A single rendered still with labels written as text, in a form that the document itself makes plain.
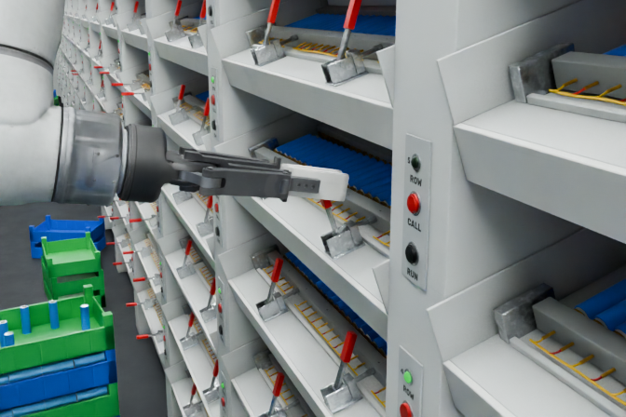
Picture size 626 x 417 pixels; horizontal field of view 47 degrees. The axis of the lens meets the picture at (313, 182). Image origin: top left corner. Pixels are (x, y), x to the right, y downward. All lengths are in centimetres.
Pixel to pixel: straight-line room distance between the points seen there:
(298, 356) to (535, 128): 59
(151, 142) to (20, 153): 12
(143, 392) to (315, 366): 153
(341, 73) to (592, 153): 38
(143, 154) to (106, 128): 4
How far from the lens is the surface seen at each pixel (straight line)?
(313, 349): 100
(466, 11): 54
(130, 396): 245
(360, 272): 76
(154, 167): 69
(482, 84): 54
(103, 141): 68
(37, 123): 68
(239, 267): 127
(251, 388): 130
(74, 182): 68
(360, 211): 85
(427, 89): 57
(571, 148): 45
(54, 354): 163
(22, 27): 70
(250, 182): 70
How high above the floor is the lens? 120
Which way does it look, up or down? 14 degrees down
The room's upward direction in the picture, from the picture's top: straight up
